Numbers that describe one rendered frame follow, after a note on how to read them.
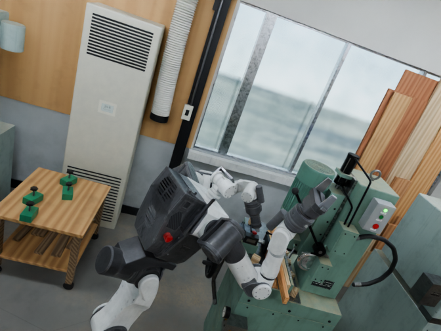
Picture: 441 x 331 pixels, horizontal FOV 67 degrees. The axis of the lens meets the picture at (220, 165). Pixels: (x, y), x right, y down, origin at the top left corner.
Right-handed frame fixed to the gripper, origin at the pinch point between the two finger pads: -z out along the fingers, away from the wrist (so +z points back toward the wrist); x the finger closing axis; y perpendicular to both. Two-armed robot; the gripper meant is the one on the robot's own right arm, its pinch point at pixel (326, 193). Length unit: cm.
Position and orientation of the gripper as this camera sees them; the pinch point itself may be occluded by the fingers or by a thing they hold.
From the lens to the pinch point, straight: 121.3
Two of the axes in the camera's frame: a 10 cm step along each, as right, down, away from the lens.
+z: -5.3, 6.8, 5.0
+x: 1.4, -5.2, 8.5
